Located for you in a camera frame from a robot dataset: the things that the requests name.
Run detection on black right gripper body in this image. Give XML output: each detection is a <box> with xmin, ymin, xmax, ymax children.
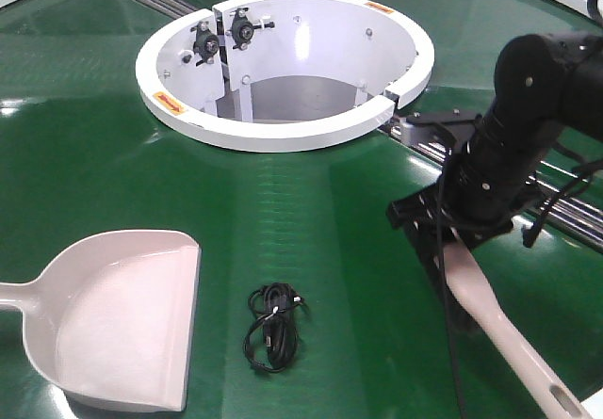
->
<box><xmin>386</xmin><ymin>184</ymin><xmax>513</xmax><ymax>250</ymax></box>

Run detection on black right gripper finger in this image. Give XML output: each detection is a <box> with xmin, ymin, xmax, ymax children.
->
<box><xmin>403</xmin><ymin>223</ymin><xmax>477</xmax><ymax>332</ymax></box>

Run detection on pink hand brush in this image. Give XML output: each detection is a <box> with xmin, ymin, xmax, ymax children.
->
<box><xmin>443</xmin><ymin>241</ymin><xmax>591</xmax><ymax>418</ymax></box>

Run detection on black cable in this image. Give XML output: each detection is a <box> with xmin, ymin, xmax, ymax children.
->
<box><xmin>242</xmin><ymin>282</ymin><xmax>312</xmax><ymax>376</ymax></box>

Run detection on pink plastic dustpan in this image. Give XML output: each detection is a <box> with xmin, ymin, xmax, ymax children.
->
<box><xmin>1</xmin><ymin>229</ymin><xmax>202</xmax><ymax>412</ymax></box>

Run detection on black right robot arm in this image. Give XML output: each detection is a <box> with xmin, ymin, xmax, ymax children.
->
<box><xmin>386</xmin><ymin>32</ymin><xmax>602</xmax><ymax>332</ymax></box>

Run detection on right black bearing unit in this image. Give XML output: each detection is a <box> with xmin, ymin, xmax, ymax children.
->
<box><xmin>227</xmin><ymin>8</ymin><xmax>275</xmax><ymax>50</ymax></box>

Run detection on black bearing unit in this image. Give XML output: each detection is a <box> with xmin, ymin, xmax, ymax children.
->
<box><xmin>190</xmin><ymin>21</ymin><xmax>220</xmax><ymax>67</ymax></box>
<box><xmin>227</xmin><ymin>8</ymin><xmax>275</xmax><ymax>50</ymax></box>

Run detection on left black bearing unit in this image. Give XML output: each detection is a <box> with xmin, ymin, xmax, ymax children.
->
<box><xmin>190</xmin><ymin>21</ymin><xmax>220</xmax><ymax>67</ymax></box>

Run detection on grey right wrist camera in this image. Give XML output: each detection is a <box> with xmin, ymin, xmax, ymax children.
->
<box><xmin>399</xmin><ymin>108</ymin><xmax>481</xmax><ymax>152</ymax></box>

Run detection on white central ring housing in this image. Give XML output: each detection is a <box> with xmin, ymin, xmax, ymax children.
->
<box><xmin>135</xmin><ymin>0</ymin><xmax>435</xmax><ymax>153</ymax></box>

